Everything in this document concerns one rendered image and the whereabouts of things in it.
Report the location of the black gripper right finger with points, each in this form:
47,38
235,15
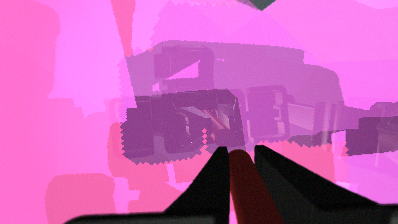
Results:
304,197

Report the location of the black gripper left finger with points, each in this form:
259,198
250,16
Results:
205,201

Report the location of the red peg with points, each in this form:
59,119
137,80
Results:
251,199

